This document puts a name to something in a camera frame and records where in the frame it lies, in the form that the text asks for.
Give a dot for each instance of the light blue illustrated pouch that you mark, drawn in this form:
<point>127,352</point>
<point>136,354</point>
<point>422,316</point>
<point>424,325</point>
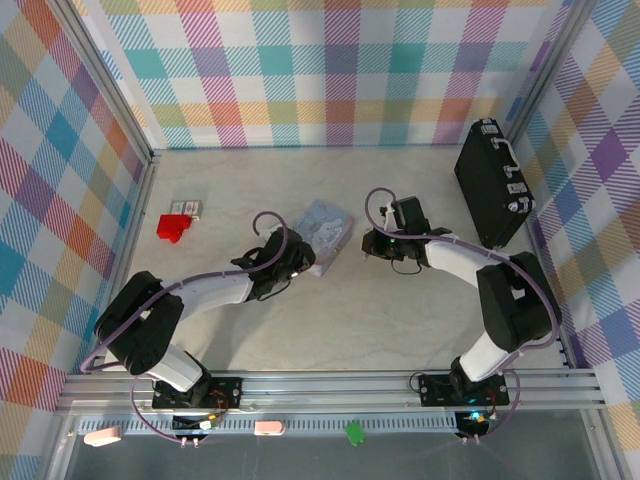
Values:
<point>327,230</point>

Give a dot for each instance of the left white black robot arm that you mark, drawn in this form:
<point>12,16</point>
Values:
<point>140,325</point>

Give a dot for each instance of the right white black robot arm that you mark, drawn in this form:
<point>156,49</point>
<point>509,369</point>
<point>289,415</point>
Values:
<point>515,300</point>

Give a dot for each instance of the black briefcase with metal latches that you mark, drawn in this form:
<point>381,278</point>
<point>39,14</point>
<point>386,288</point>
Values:
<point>485,185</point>

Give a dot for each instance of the small printed card pack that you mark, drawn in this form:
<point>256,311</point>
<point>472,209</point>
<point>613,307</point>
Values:
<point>187,206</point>

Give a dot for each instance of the red plastic block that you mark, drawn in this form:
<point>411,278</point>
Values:
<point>172,227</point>

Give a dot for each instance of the pink plastic tag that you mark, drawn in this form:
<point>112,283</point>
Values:
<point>269,427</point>
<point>102,436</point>

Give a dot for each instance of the green plastic tag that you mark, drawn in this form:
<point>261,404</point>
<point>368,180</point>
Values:
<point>355,434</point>

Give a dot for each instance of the left small connector board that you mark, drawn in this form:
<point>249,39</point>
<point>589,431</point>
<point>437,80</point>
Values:
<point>207,424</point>

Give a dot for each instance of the small connector board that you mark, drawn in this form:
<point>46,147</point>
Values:
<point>207,424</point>
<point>475,419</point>

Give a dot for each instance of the grey metal base panel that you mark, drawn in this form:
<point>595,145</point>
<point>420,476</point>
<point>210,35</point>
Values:
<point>300,460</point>

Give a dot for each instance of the right small connector board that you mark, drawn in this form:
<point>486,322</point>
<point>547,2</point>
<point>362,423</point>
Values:
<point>475,419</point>

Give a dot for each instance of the aluminium mounting rail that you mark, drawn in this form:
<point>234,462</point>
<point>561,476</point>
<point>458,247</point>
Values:
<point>325,390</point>

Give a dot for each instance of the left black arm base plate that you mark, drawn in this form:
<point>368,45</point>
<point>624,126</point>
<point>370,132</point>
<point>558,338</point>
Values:
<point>230,387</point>

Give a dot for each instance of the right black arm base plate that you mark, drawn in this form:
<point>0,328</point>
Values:
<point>435,390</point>

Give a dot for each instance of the aluminium frame post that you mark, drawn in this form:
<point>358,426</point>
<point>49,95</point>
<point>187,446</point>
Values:
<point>107,85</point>
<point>547,70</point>

